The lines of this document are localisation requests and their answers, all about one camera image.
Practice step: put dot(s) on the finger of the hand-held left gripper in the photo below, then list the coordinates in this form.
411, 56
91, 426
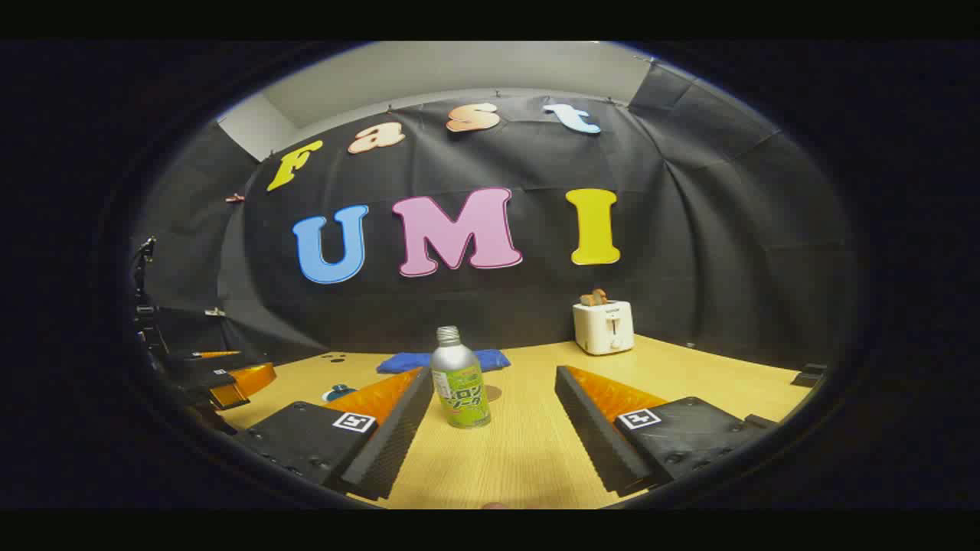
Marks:
249, 380
222, 363

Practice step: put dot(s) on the toast slice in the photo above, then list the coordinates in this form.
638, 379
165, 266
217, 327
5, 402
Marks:
593, 298

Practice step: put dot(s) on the silver green-label water bottle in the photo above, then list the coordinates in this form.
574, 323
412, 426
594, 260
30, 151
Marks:
459, 383

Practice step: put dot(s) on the blue towel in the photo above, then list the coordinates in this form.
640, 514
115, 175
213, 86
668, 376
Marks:
406, 361

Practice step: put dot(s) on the black backdrop cloth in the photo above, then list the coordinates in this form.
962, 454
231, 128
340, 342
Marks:
536, 306

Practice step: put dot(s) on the white toaster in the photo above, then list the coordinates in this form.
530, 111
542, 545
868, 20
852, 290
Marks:
601, 329

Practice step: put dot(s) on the teal teacup lid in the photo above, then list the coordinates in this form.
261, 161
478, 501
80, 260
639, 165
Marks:
339, 391

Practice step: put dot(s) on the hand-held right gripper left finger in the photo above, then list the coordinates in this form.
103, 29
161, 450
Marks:
398, 436

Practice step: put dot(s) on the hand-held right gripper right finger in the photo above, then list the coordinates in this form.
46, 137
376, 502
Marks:
589, 428

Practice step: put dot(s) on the black stand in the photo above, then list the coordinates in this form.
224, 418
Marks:
140, 283

